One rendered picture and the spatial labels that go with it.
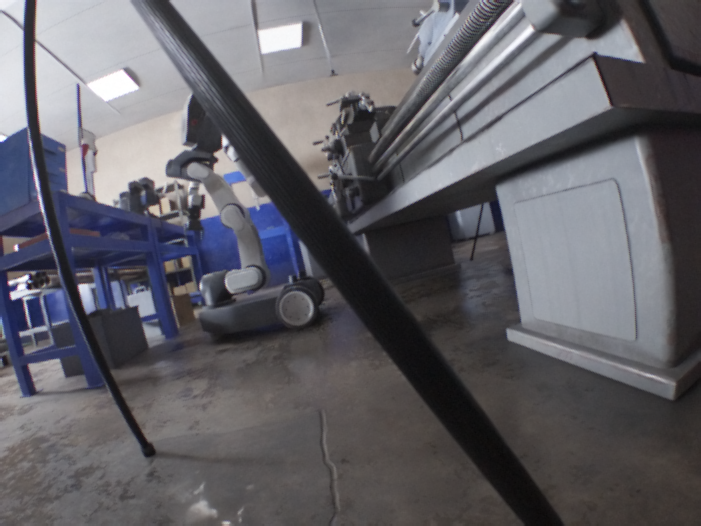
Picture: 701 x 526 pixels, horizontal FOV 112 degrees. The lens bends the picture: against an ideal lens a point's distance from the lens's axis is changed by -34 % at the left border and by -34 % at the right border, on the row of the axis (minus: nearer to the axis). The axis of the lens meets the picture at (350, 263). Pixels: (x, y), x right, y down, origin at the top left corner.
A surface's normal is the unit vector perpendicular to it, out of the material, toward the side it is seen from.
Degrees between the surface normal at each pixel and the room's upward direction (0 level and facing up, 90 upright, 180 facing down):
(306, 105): 90
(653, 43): 90
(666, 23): 90
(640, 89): 90
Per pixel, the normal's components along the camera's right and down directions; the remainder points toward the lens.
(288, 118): 0.14, 0.01
